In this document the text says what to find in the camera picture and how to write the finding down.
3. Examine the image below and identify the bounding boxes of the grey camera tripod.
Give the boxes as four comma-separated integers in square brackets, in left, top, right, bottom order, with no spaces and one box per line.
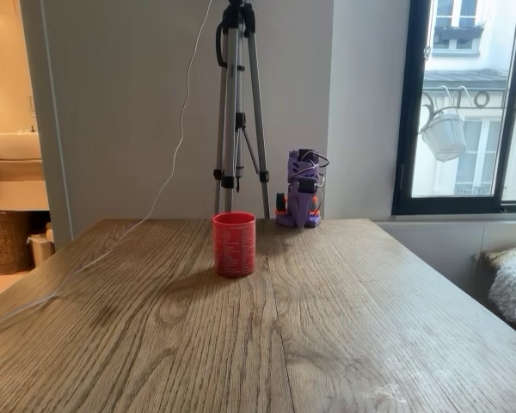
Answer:
[212,0,271,219]

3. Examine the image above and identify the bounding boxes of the wicker basket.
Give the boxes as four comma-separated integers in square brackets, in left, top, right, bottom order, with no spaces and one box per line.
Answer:
[0,210,36,277]

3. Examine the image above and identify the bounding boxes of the red printed cup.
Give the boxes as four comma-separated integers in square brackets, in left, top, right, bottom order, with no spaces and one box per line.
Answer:
[212,211,258,280]

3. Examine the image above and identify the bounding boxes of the black window frame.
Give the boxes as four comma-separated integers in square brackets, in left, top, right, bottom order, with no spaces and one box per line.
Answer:
[390,0,516,217]

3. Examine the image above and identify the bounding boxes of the beige vanity counter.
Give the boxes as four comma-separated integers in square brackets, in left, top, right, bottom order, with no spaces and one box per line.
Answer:
[0,157,52,213]

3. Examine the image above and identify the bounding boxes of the window flower box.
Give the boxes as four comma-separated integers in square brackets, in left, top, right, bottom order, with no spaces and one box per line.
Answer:
[433,15,487,43]

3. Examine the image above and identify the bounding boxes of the white cable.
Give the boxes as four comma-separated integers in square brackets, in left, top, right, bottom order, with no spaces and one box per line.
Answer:
[0,0,214,335]

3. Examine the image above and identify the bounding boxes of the window blind chain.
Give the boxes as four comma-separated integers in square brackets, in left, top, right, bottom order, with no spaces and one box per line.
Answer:
[423,0,436,58]

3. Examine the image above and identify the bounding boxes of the white hanging flower pot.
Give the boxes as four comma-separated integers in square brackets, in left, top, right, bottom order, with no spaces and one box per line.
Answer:
[417,111,468,163]

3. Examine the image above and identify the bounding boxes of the black iron balcony railing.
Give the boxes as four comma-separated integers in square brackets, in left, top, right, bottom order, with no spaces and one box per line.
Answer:
[420,83,516,126]

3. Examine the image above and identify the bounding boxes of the brown robot servo wires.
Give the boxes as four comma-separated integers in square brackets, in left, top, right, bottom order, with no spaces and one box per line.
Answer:
[303,149,330,210]

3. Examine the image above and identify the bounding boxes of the white wash basin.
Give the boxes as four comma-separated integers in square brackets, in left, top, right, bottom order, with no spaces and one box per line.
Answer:
[0,130,41,162]

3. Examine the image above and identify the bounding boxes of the white fur throw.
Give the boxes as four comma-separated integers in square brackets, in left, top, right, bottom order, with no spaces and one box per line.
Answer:
[487,245,516,333]

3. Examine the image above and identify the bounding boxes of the small white bin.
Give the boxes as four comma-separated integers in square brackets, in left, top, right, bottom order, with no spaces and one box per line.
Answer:
[27,222,57,268]

